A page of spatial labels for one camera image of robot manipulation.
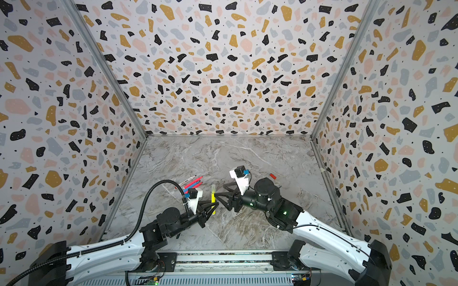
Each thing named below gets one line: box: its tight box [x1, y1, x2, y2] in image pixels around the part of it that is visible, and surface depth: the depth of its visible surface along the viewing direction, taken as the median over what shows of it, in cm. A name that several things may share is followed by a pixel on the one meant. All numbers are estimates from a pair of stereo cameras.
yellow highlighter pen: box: [211, 184, 217, 216], surface depth 72 cm
